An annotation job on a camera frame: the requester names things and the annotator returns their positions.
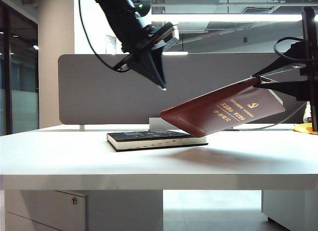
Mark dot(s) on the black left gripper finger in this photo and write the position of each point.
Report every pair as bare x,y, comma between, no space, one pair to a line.
160,67
149,67

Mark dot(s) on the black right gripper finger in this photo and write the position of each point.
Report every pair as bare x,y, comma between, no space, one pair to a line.
285,59
285,88

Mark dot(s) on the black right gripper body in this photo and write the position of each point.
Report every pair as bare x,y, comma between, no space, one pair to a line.
313,67

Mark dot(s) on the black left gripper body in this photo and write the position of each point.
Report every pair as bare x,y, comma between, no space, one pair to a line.
146,42

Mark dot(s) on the red leather-bound book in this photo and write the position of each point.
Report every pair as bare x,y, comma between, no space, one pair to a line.
223,109

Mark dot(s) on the black hardcover book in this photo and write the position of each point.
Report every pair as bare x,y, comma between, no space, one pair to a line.
149,141

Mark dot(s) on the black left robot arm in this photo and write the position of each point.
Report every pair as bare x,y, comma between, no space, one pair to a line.
119,17

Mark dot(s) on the short light strip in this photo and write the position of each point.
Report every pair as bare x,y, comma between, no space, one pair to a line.
176,53

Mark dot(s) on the clear plastic snack bag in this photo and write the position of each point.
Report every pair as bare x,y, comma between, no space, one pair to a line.
308,114

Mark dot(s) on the yellow cloth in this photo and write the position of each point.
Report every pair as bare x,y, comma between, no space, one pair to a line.
301,128

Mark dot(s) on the grey desk partition panel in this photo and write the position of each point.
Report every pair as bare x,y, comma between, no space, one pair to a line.
99,92

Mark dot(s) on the ceiling air vent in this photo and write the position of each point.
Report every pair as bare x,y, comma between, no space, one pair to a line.
258,10

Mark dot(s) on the red ceiling sign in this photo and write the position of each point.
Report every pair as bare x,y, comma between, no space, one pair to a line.
210,36

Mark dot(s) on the long ceiling light strip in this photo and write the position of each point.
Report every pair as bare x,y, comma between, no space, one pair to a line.
223,18

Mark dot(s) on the plain white cabinet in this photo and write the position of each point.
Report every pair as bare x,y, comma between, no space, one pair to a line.
290,208

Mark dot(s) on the dark glass door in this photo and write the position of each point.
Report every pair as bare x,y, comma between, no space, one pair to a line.
22,79

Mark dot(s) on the round metal drawer lock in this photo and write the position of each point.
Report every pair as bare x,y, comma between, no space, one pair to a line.
74,201

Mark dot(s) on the white drawer cabinet with lock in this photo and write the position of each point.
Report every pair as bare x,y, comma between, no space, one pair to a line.
49,211

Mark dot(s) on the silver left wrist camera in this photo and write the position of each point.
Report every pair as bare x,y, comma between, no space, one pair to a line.
175,36

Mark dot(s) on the silver wall plate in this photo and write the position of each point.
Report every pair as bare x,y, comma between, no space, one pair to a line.
111,44

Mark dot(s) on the silver partition bracket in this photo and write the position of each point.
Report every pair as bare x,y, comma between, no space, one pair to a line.
82,128

